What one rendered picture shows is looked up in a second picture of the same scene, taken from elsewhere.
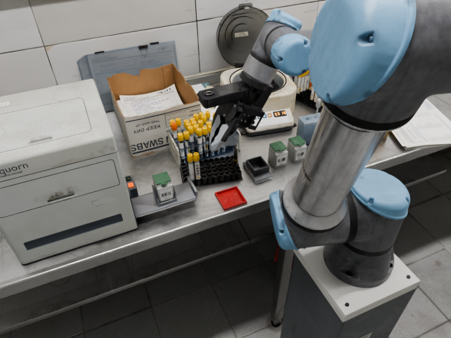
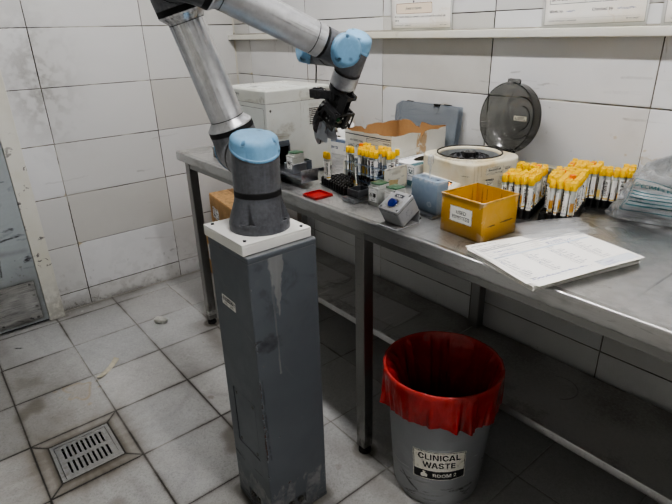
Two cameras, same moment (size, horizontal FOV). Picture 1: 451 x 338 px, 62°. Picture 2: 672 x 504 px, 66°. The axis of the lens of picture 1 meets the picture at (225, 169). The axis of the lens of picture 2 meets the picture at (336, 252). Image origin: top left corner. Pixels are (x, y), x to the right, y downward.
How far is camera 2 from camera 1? 1.59 m
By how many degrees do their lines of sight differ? 63
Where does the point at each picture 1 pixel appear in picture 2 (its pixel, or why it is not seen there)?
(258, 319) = not seen: hidden behind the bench
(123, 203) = not seen: hidden behind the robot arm
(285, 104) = (454, 175)
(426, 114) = (576, 260)
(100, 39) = (413, 90)
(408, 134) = (498, 248)
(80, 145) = (253, 91)
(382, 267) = (235, 211)
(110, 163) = (262, 112)
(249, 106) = (331, 107)
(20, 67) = (367, 97)
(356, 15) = not seen: outside the picture
